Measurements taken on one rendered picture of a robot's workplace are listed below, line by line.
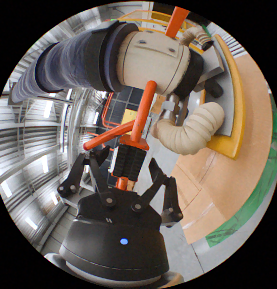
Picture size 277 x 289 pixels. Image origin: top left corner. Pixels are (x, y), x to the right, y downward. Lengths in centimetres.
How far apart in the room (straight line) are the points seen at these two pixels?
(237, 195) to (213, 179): 12
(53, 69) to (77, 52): 10
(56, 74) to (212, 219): 106
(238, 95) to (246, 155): 19
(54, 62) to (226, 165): 56
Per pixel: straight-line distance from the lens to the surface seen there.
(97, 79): 19
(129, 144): 15
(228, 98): 16
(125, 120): 746
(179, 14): 21
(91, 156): 15
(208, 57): 22
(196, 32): 32
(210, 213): 81
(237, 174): 30
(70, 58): 23
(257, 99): 37
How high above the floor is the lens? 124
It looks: 5 degrees down
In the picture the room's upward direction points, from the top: 74 degrees counter-clockwise
